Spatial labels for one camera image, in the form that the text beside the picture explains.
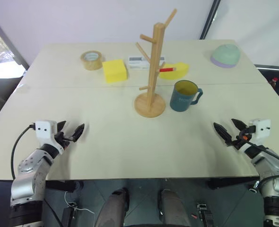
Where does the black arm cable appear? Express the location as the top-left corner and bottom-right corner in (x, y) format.
(244, 139), (279, 190)
(10, 124), (37, 181)

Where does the green purple upturned bowl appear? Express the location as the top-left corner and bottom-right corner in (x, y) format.
(209, 44), (241, 69)

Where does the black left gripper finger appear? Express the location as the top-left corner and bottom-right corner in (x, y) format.
(71, 122), (86, 142)
(57, 121), (67, 135)

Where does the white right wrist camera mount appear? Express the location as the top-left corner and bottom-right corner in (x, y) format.
(248, 119), (271, 144)

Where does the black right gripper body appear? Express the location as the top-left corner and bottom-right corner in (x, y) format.
(231, 126), (256, 150)

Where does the teal mug with yellow inside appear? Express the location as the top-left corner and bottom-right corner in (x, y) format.
(169, 80), (204, 113)

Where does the yellow half-round sponge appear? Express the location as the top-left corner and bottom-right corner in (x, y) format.
(158, 61), (190, 80)

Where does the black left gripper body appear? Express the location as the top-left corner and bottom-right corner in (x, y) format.
(54, 131), (73, 149)

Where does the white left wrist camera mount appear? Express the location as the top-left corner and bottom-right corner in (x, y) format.
(35, 120), (64, 150)

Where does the yellow rectangular sponge block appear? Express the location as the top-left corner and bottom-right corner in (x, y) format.
(102, 59), (129, 84)

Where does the brown packing tape roll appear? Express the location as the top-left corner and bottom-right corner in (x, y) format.
(80, 50), (103, 70)

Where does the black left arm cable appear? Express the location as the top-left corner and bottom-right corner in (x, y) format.
(10, 124), (37, 181)

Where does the thin white wire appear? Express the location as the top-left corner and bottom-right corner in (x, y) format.
(64, 191), (96, 216)

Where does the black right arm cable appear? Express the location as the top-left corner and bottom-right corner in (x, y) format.
(244, 139), (279, 190)

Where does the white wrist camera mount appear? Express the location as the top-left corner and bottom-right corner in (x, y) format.
(248, 119), (271, 144)
(35, 120), (64, 150)

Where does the wooden mug tree stand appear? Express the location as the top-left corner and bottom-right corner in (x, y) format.
(134, 8), (178, 118)

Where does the black table frame bracket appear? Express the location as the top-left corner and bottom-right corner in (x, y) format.
(207, 176), (260, 190)
(45, 181), (83, 192)

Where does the white and grey box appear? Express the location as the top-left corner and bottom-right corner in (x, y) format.
(127, 55), (166, 70)

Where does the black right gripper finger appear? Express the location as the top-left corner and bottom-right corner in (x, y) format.
(213, 122), (234, 147)
(231, 118), (247, 132)

